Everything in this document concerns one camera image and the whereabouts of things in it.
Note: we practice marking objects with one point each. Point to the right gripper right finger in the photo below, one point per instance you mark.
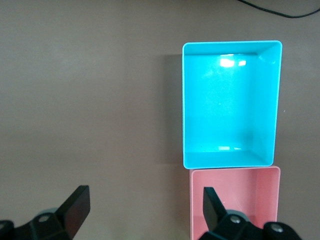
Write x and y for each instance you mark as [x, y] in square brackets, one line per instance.
[212, 212]

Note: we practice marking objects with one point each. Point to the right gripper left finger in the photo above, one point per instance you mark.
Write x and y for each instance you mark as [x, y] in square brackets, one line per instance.
[75, 210]

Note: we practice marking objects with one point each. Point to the pink plastic bin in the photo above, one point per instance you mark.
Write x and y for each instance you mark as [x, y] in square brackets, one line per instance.
[240, 190]

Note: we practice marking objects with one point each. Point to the blue plastic bin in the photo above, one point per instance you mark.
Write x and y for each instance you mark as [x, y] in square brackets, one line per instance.
[225, 105]

